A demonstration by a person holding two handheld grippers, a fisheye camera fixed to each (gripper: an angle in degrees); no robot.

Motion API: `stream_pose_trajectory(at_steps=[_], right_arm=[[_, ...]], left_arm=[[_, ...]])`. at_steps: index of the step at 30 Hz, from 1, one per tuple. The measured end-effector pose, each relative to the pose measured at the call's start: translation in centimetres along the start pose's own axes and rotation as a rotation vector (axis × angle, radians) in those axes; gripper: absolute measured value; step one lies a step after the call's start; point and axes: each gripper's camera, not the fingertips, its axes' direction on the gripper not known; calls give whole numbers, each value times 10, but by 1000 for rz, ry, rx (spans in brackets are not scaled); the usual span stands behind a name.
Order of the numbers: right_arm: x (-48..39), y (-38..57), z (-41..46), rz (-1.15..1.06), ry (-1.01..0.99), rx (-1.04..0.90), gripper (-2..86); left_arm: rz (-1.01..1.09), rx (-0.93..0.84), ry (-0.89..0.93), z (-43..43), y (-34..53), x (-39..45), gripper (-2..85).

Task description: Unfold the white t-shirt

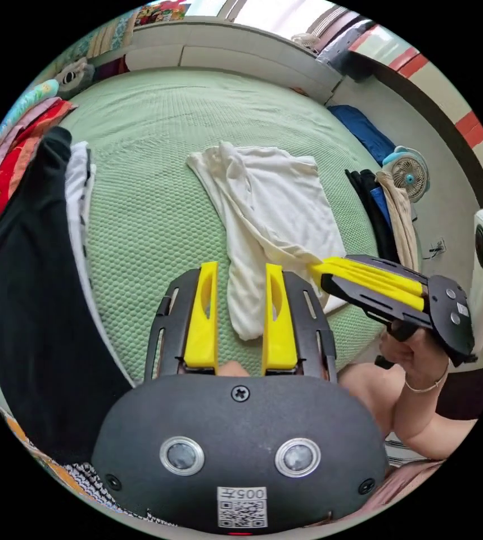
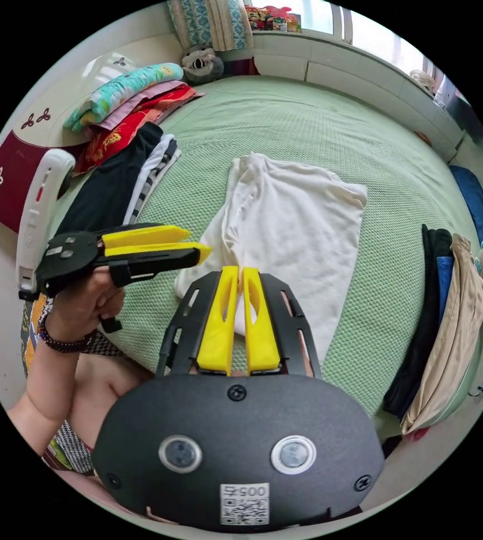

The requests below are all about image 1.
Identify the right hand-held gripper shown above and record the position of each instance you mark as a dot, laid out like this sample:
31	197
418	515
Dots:
450	333

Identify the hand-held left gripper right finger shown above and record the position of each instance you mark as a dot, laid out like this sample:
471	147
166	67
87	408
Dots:
278	333

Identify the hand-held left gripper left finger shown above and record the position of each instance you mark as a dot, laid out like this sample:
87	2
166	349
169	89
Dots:
201	329

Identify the white t-shirt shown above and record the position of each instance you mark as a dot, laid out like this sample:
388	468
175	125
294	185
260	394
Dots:
279	202

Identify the person's right forearm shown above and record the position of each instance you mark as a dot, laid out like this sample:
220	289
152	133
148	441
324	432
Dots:
431	422

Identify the person's right hand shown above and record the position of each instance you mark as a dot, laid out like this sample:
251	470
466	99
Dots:
420	363

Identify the pile of black beige clothes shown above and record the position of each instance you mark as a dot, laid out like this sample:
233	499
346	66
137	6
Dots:
393	219

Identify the small white blue fan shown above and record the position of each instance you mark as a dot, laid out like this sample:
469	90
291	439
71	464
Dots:
410	175

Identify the blue cloth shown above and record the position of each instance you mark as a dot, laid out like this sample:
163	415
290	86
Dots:
363	131

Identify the bed with green mat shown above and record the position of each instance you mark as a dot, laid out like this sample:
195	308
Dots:
152	177

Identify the pile of black white clothes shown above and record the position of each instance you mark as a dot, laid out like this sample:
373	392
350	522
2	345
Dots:
34	295

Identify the stack of folded quilts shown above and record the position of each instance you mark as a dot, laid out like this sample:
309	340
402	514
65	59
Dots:
9	168

